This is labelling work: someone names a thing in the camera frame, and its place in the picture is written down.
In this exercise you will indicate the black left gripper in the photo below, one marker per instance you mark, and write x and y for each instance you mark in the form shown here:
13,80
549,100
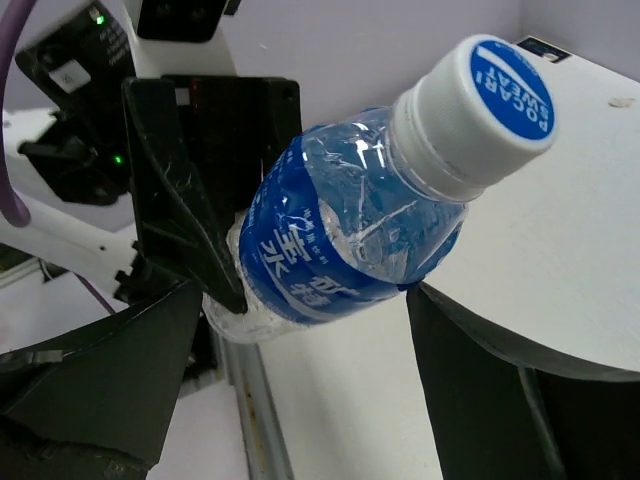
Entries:
235,129

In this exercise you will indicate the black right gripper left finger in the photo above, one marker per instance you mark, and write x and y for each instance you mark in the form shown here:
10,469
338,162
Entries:
97,402

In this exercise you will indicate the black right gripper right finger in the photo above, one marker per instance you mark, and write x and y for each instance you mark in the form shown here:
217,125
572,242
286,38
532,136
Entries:
502,406

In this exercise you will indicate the clear bottle blue label white cap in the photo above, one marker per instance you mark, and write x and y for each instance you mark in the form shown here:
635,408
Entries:
355,212

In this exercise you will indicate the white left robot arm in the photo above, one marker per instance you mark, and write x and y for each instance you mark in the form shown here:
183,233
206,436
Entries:
65,172

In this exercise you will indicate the small white scrap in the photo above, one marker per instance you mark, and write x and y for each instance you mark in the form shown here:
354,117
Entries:
622,103

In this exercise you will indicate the aluminium table frame rail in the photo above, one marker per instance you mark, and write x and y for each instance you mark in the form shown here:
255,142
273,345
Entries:
224,403

